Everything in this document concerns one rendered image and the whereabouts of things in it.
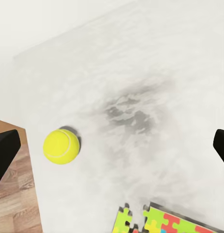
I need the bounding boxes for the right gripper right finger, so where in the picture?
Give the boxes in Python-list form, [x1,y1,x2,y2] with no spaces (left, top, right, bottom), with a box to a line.
[213,129,224,162]

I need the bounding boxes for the jigsaw puzzle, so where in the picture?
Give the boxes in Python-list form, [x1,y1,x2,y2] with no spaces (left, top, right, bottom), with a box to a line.
[113,206,217,233]

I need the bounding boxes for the tennis ball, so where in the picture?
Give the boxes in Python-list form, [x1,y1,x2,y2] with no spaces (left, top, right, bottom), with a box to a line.
[43,129,80,165]

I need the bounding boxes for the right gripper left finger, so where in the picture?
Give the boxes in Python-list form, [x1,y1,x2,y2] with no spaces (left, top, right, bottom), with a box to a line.
[0,129,21,180]

